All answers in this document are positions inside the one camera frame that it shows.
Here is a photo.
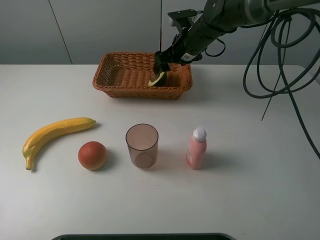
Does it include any red orange tomato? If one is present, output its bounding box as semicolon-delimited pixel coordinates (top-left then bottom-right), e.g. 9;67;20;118
78;141;108;171

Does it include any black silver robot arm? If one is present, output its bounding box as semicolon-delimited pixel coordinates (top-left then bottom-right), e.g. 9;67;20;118
153;0;290;75

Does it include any brown wicker basket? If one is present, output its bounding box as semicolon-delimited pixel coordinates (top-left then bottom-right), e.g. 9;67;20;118
92;52;193;100

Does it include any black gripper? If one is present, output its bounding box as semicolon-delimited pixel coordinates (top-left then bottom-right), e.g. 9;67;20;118
153;9;224;75

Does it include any yellow banana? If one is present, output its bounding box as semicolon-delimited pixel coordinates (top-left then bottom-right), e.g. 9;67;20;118
22;117;96;171

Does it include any halved avocado with pit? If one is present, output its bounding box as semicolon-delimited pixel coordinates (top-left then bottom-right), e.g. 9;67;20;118
147;72;167;87

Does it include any translucent brown plastic cup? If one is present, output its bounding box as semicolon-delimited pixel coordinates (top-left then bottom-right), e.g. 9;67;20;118
125;123;159;169

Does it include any black tray edge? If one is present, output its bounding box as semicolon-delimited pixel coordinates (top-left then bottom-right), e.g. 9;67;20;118
53;233;235;240

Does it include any pink bottle white cap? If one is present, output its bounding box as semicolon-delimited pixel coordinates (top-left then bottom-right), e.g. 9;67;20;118
186;127;207;170

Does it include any black cable bundle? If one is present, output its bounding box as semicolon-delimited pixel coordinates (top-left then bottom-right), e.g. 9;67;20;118
243;7;320;162

